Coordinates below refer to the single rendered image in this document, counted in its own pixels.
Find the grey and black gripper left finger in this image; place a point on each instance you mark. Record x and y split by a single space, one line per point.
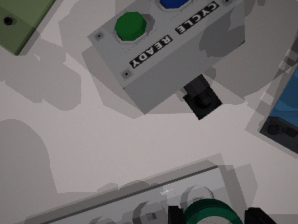
175 215

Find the grey two-button control box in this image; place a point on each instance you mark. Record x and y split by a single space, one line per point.
155 47

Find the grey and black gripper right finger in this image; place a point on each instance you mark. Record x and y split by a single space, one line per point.
256 215

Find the green screw cap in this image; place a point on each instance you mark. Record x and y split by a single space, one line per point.
210 211

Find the grey panel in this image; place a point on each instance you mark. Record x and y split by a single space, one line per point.
150 205

